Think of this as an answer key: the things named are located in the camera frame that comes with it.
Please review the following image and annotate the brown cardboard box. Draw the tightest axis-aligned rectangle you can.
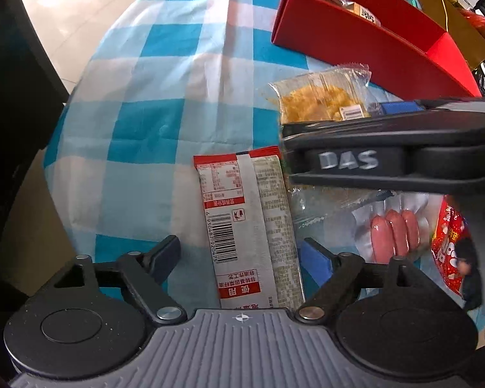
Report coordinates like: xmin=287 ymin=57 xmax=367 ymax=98
xmin=402 ymin=0 xmax=485 ymax=70

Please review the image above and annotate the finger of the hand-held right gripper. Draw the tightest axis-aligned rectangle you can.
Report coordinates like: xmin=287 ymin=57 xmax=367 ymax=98
xmin=280 ymin=112 xmax=485 ymax=151
xmin=379 ymin=97 xmax=485 ymax=119

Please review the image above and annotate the red white printed snack packet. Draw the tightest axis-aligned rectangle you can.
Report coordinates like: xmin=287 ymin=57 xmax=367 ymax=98
xmin=430 ymin=194 xmax=485 ymax=313

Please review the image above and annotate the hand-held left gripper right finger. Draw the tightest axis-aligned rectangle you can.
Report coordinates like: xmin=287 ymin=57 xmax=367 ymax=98
xmin=295 ymin=238 xmax=433 ymax=325

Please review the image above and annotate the clear sausage packet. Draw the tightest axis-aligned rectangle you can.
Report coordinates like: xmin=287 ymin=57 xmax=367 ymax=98
xmin=292 ymin=188 xmax=434 ymax=268

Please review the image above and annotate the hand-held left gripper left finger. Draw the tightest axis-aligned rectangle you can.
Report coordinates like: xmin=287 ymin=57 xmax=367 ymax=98
xmin=54 ymin=234 xmax=187 ymax=325

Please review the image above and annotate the orange brown snack packet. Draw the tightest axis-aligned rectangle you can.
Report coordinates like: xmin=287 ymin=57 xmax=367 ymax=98
xmin=327 ymin=0 xmax=383 ymax=27

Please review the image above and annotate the clear packet of yellow crisps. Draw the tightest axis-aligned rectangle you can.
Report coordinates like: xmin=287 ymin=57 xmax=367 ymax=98
xmin=267 ymin=64 xmax=373 ymax=126

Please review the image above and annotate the yellow cable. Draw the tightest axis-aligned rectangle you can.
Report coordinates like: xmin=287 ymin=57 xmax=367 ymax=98
xmin=426 ymin=0 xmax=450 ymax=33

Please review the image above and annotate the blue white checkered tablecloth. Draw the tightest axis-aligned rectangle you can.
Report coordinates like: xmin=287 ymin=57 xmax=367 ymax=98
xmin=42 ymin=0 xmax=485 ymax=332

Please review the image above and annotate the red cardboard box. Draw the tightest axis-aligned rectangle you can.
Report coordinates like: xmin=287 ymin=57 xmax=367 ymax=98
xmin=271 ymin=0 xmax=482 ymax=98

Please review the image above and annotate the black furniture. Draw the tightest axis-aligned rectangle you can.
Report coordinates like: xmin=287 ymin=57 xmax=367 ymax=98
xmin=0 ymin=0 xmax=70 ymax=376

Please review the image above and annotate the long white red snack packet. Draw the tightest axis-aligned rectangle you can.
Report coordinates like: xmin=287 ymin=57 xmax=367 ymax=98
xmin=193 ymin=145 xmax=307 ymax=311

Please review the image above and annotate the red plastic bag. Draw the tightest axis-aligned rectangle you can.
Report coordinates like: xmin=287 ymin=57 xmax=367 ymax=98
xmin=461 ymin=8 xmax=485 ymax=35

